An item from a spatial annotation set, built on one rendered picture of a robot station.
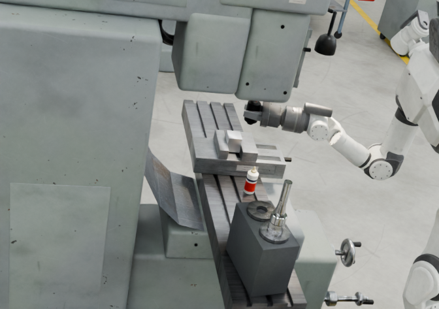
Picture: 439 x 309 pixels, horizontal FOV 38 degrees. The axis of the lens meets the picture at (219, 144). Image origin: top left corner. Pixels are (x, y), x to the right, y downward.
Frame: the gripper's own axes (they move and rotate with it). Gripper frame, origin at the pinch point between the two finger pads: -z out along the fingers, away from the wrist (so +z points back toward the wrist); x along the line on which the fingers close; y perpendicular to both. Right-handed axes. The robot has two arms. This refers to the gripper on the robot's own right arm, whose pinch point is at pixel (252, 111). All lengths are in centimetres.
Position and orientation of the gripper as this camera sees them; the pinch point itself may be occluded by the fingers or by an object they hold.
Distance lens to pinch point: 221.4
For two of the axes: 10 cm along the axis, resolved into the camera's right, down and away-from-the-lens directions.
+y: -1.7, 8.5, 5.1
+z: 9.8, 1.9, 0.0
